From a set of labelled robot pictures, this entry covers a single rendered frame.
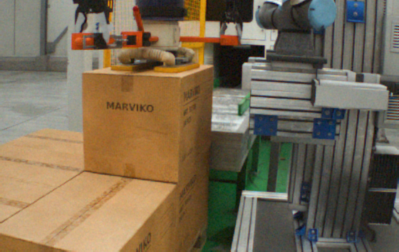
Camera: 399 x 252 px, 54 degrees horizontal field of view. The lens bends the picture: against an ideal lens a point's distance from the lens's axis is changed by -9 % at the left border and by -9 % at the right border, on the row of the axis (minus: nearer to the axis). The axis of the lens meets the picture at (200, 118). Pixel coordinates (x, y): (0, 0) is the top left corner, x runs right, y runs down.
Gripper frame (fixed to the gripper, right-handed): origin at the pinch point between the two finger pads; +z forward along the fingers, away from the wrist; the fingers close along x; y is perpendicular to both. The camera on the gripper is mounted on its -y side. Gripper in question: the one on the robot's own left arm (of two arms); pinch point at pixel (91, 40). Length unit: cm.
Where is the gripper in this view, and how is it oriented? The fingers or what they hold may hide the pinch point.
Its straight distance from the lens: 127.1
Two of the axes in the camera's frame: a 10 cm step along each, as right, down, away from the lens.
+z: -0.3, 9.8, 1.9
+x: -9.7, -0.8, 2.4
